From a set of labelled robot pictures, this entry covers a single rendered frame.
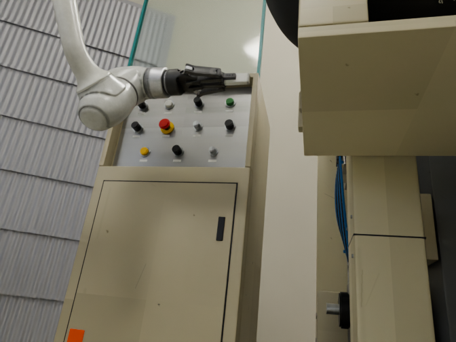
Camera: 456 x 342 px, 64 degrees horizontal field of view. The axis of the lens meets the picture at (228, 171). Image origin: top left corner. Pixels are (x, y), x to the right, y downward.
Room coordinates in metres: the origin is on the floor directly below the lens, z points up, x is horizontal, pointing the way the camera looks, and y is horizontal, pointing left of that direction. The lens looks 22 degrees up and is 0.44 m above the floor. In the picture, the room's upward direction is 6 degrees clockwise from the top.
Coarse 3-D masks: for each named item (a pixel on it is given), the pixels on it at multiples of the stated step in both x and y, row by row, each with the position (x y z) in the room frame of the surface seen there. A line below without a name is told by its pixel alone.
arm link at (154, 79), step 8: (152, 72) 0.86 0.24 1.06; (160, 72) 0.85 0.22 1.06; (144, 80) 0.87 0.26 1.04; (152, 80) 0.86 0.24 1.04; (160, 80) 0.85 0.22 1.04; (152, 88) 0.87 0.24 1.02; (160, 88) 0.87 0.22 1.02; (152, 96) 0.91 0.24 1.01; (160, 96) 0.90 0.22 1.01; (168, 96) 0.91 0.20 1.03
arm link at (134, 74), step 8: (112, 72) 0.87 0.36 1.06; (120, 72) 0.86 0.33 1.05; (128, 72) 0.85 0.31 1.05; (136, 72) 0.86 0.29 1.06; (144, 72) 0.86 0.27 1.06; (128, 80) 0.84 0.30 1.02; (136, 80) 0.86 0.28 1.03; (136, 88) 0.86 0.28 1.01; (144, 88) 0.88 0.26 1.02; (144, 96) 0.91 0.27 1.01; (136, 104) 0.90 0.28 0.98
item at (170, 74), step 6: (168, 72) 0.85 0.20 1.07; (174, 72) 0.85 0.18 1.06; (180, 72) 0.84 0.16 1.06; (168, 78) 0.85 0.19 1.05; (174, 78) 0.85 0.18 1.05; (180, 78) 0.85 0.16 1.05; (186, 78) 0.85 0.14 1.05; (192, 78) 0.84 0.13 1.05; (168, 84) 0.86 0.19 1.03; (174, 84) 0.86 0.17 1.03; (180, 84) 0.88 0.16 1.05; (168, 90) 0.88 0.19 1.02; (174, 90) 0.87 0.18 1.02; (180, 90) 0.89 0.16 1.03; (186, 90) 0.90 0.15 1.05
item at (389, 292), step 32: (352, 160) 0.70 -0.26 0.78; (384, 160) 0.68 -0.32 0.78; (416, 160) 0.67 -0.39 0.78; (352, 192) 0.71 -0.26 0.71; (384, 192) 0.69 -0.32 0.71; (416, 192) 0.67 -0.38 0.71; (352, 224) 0.72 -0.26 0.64; (384, 224) 0.69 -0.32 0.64; (416, 224) 0.67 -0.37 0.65; (352, 256) 0.71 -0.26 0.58; (384, 256) 0.69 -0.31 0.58; (416, 256) 0.67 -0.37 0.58; (352, 288) 0.75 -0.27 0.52; (384, 288) 0.69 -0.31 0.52; (416, 288) 0.67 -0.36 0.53; (352, 320) 0.77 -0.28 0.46; (384, 320) 0.69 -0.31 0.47; (416, 320) 0.68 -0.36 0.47
